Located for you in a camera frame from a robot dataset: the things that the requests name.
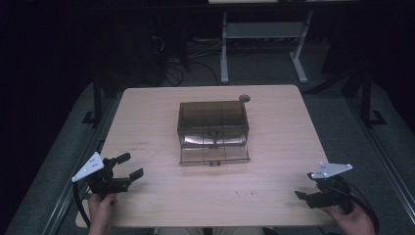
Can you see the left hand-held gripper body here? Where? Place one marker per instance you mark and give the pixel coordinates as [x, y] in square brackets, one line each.
[104, 184]

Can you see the transparent brown drawer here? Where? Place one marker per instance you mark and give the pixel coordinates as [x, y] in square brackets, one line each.
[213, 155]

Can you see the black metal stand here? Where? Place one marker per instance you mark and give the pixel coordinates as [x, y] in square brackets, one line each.
[367, 98]
[97, 104]

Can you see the white metal desk frame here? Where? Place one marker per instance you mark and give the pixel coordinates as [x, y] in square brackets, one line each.
[261, 30]

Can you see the transparent brown drawer cabinet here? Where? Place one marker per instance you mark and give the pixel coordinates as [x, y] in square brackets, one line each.
[212, 117]

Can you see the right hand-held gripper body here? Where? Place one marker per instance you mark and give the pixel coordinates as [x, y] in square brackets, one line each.
[331, 196]

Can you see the person's right hand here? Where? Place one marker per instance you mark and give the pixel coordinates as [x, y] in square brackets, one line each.
[357, 223]

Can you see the person's left hand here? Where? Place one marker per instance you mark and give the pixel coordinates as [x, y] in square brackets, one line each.
[100, 210]

